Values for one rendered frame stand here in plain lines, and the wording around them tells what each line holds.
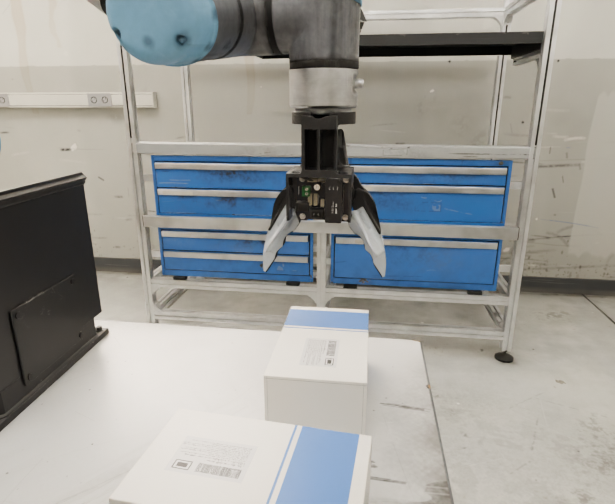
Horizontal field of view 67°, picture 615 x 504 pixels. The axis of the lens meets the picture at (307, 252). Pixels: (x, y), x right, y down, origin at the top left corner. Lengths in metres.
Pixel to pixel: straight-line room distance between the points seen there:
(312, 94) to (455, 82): 2.38
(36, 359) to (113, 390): 0.11
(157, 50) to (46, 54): 3.06
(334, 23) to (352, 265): 1.65
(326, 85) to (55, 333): 0.53
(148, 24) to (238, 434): 0.36
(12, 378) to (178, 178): 1.55
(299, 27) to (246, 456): 0.41
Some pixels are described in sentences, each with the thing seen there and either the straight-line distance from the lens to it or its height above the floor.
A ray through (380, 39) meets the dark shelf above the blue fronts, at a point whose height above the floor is 1.33.
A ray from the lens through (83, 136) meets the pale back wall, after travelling 3.36.
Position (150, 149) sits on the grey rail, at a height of 0.91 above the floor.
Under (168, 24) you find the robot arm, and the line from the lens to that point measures 0.41.
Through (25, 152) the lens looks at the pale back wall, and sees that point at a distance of 3.62.
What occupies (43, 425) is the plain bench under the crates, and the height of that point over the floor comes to 0.70.
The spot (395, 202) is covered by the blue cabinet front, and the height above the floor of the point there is 0.70.
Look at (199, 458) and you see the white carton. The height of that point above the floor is 0.79.
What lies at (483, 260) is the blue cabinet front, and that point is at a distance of 2.13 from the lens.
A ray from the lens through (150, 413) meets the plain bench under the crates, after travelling 0.69.
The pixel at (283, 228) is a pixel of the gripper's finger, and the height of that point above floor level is 0.95.
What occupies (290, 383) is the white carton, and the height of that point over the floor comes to 0.78.
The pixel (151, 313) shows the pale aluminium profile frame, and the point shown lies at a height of 0.13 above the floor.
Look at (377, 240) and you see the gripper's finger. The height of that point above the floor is 0.93.
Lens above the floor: 1.09
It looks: 17 degrees down
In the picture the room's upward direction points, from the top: straight up
